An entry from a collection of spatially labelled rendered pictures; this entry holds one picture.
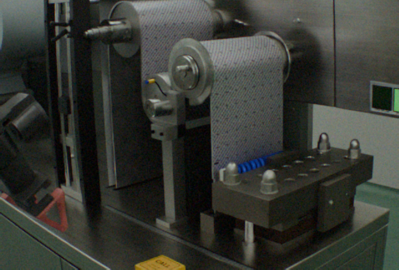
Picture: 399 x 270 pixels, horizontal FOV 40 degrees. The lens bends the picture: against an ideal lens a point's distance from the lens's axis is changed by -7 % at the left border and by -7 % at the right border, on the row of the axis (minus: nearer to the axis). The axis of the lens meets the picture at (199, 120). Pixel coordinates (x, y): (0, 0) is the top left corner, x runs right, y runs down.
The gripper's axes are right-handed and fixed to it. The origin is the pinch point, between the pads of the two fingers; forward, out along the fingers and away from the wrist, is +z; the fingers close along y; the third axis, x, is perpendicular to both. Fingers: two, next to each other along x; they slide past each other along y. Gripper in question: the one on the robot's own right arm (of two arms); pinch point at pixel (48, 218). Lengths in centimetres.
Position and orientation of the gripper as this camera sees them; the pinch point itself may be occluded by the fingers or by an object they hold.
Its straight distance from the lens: 104.9
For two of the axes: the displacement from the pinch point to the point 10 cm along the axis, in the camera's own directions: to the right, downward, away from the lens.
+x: -6.0, 6.3, -4.9
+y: -7.1, -1.4, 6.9
